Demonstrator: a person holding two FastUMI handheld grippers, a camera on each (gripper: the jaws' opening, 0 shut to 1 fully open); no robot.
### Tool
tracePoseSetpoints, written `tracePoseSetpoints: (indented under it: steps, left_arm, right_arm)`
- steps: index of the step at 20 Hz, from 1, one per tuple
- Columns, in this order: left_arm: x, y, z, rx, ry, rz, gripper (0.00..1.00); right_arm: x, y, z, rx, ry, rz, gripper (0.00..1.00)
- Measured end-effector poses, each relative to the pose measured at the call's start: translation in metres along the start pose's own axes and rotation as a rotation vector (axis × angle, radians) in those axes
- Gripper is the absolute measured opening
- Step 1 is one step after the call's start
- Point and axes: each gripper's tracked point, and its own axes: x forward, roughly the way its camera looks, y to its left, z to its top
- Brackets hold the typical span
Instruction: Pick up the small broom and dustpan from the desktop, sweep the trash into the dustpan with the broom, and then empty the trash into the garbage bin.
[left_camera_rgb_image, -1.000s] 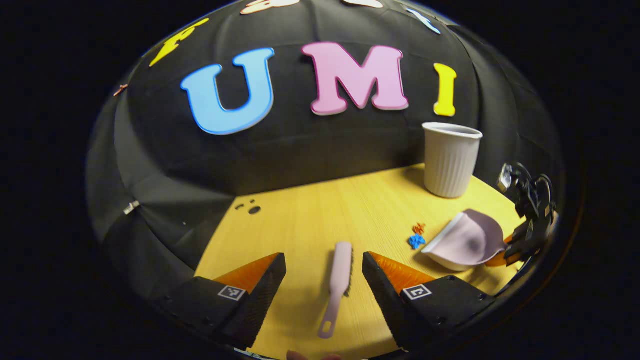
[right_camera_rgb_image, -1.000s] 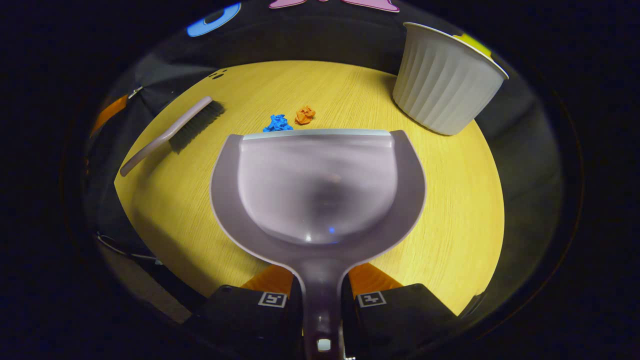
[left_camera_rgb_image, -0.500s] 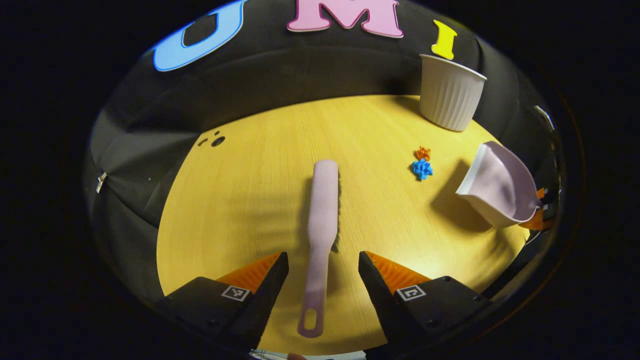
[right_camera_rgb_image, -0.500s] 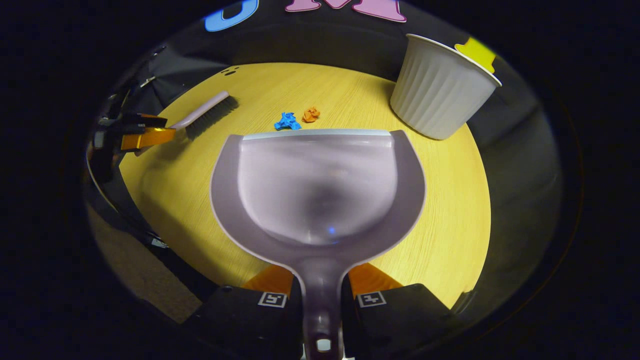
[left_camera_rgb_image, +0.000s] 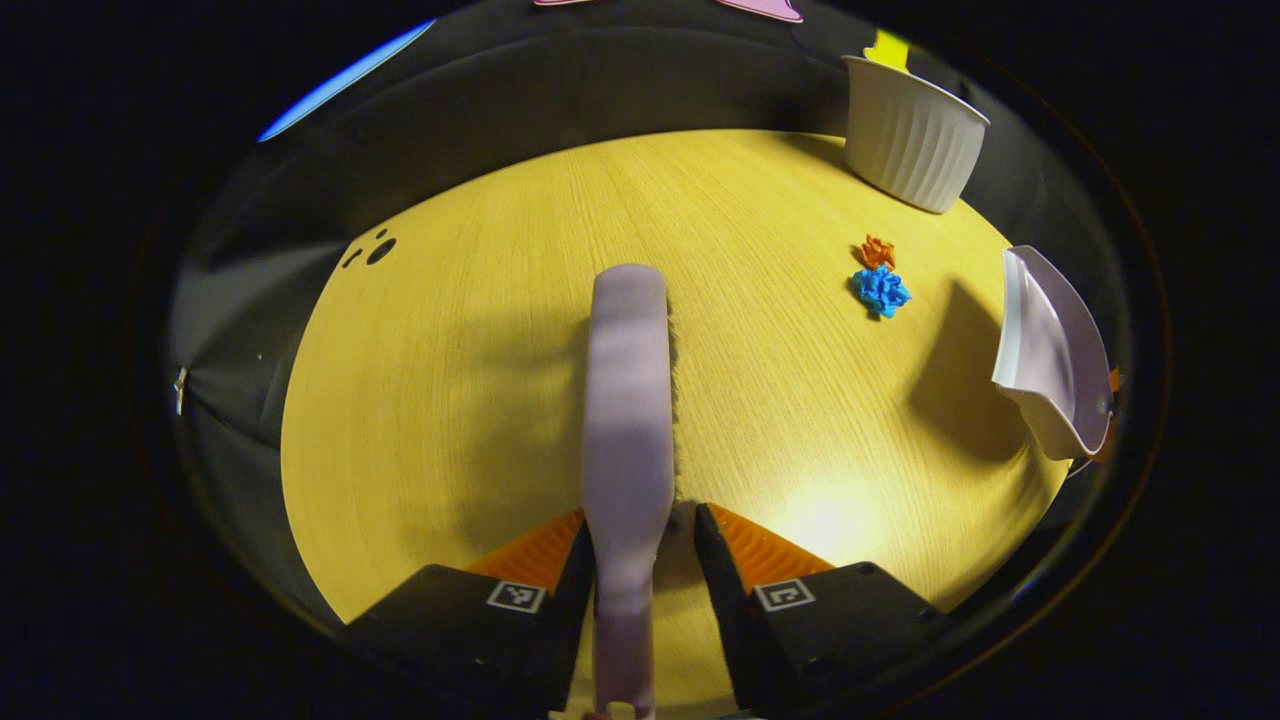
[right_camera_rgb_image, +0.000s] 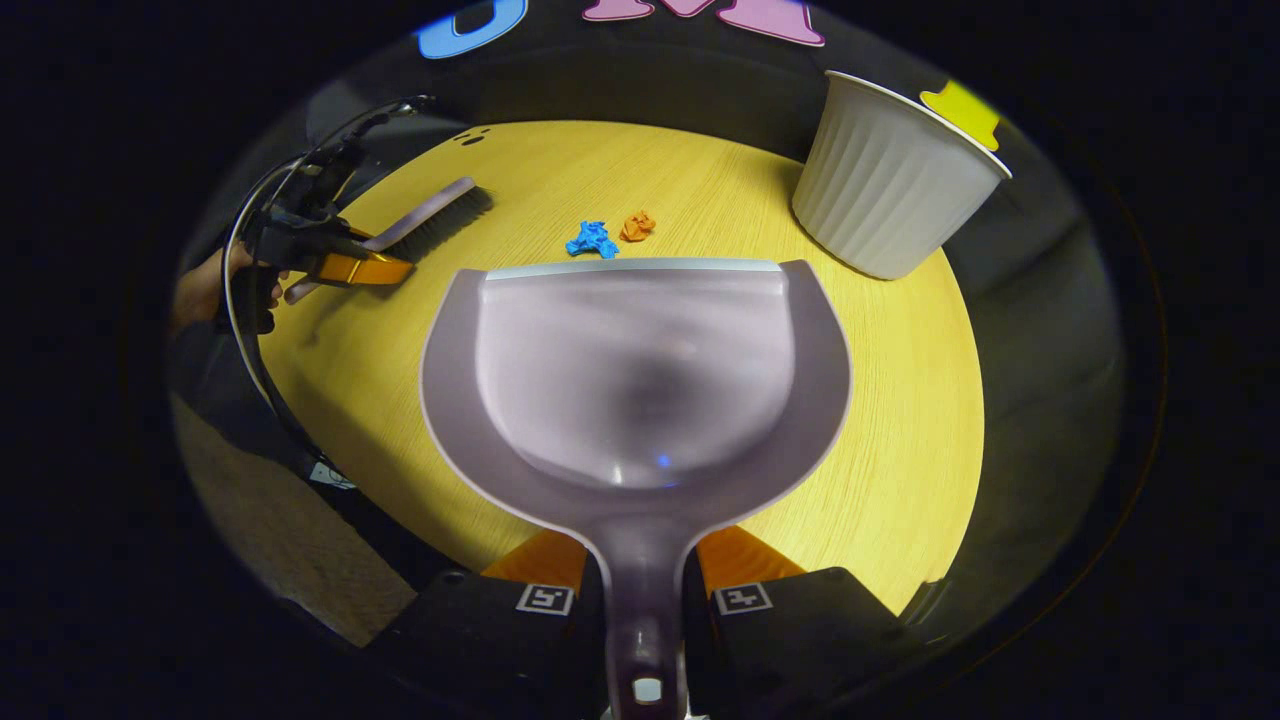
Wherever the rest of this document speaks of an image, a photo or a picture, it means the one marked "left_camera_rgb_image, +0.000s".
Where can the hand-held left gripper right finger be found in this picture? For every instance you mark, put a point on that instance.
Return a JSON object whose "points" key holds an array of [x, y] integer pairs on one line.
{"points": [[715, 580]]}

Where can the blue paper trash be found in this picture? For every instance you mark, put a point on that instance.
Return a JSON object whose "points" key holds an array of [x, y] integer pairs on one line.
{"points": [[881, 291]]}

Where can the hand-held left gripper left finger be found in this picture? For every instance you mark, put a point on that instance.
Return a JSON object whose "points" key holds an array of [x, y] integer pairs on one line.
{"points": [[575, 600]]}

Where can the small lilac broom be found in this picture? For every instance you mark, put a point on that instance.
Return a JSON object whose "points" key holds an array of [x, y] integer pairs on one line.
{"points": [[628, 400]]}

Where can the white cloth clip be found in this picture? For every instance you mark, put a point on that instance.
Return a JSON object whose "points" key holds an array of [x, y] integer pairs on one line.
{"points": [[181, 390]]}

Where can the white ribbed garbage bin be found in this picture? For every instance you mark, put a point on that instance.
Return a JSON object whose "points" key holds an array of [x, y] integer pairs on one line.
{"points": [[910, 140]]}

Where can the lilac plastic dustpan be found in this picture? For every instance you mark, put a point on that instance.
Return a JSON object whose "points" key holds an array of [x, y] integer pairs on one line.
{"points": [[1050, 350]]}

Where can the orange paper trash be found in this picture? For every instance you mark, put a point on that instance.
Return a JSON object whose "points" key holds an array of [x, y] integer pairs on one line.
{"points": [[877, 253]]}

